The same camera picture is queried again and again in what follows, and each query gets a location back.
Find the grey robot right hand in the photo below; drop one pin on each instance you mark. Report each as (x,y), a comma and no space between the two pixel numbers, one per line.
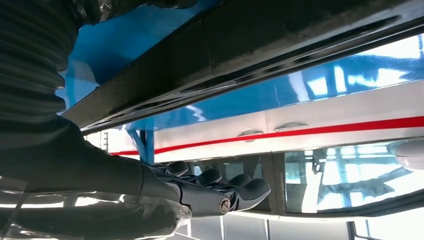
(82,172)

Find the blue metal shelf rack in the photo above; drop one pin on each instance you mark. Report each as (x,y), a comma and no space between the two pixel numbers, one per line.
(109,43)

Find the white vehicle red stripe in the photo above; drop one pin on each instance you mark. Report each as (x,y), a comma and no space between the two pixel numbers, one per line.
(298,112)

